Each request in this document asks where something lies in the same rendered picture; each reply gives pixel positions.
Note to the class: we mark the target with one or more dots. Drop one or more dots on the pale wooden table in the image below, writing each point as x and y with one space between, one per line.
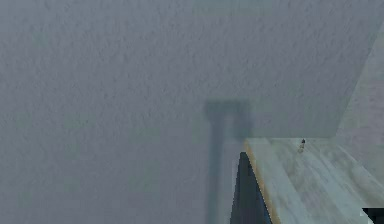
310 186

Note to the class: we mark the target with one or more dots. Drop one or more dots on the black box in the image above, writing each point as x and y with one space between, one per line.
375 215

